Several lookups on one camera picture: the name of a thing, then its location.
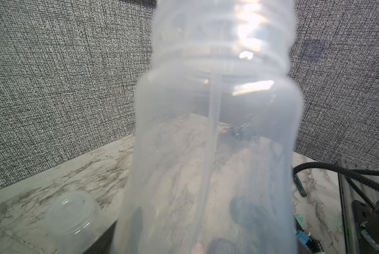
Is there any clear bottle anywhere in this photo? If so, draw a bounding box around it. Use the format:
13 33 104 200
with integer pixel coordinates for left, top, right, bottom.
43 190 103 254
110 1 303 254

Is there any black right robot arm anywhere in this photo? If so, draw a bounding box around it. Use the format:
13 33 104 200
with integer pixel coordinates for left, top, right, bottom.
353 200 379 254

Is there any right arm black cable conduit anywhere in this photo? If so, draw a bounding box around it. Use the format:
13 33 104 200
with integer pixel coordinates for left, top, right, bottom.
292 161 379 197

